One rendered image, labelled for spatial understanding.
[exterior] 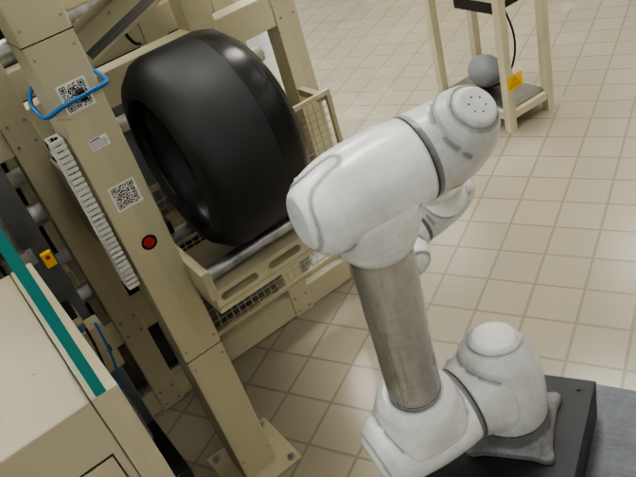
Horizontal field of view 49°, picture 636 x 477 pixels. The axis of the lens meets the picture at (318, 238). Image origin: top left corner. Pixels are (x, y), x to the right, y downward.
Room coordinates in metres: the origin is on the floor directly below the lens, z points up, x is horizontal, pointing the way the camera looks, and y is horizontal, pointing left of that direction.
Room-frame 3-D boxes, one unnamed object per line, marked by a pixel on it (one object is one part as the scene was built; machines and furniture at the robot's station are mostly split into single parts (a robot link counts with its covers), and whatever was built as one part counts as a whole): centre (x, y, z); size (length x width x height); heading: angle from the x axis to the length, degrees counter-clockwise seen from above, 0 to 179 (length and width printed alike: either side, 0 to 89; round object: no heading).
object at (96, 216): (1.65, 0.54, 1.19); 0.05 x 0.04 x 0.48; 26
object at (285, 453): (1.71, 0.48, 0.01); 0.27 x 0.27 x 0.02; 26
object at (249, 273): (1.72, 0.19, 0.83); 0.36 x 0.09 x 0.06; 116
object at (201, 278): (1.76, 0.41, 0.90); 0.40 x 0.03 x 0.10; 26
